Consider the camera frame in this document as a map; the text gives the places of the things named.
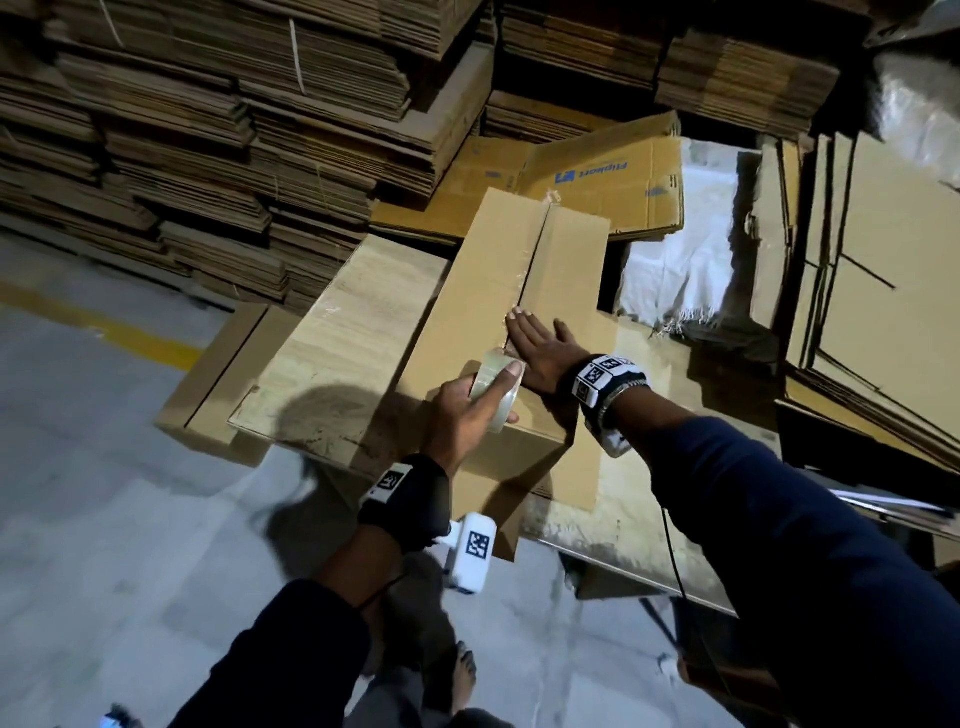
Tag person's left hand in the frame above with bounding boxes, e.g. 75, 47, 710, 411
424, 357, 528, 479

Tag person's right hand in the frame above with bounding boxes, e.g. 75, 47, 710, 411
505, 307, 591, 396

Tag clear tape roll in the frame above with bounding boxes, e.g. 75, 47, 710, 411
468, 348, 527, 438

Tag brown cardboard box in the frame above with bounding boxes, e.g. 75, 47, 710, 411
393, 187, 614, 524
154, 300, 303, 468

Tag person's right forearm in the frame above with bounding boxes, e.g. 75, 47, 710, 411
612, 390, 960, 728

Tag person's left forearm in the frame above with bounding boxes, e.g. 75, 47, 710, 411
169, 525, 407, 728

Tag person's trouser leg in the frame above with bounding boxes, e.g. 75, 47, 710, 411
345, 552, 512, 728

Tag person's bare foot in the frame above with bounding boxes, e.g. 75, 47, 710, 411
447, 642, 480, 716

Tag pile of brown cartons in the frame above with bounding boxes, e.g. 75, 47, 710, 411
750, 132, 960, 473

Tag stacks of flat cardboard bundles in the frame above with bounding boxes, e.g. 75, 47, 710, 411
0, 0, 842, 314

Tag black right wrist band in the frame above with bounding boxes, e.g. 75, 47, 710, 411
562, 354, 651, 440

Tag plywood work board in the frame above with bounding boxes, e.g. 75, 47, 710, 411
229, 232, 785, 617

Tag white plastic sack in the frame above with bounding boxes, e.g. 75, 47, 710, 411
615, 139, 770, 335

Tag yellow carton with blue print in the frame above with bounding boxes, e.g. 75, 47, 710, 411
517, 112, 687, 242

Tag clear plastic sheet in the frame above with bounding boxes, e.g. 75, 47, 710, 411
874, 52, 960, 192

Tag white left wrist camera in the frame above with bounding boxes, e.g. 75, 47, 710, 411
442, 513, 500, 596

